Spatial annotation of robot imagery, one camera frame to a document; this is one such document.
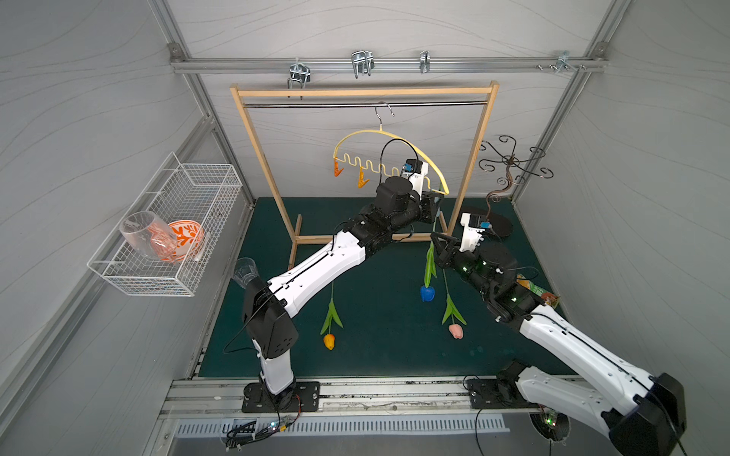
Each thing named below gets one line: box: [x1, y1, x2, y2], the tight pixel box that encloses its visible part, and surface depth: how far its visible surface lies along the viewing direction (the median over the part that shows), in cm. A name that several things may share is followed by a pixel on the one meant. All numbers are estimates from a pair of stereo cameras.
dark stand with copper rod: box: [478, 134, 555, 237], surface depth 95 cm
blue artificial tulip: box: [420, 220, 438, 303], surface depth 73 cm
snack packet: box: [516, 273, 561, 309], surface depth 91 cm
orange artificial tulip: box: [320, 281, 345, 351], surface depth 88 cm
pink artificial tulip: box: [441, 267, 467, 340], surface depth 88 cm
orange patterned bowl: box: [168, 220, 205, 264], surface depth 67 cm
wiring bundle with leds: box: [225, 396, 303, 453], surface depth 69 cm
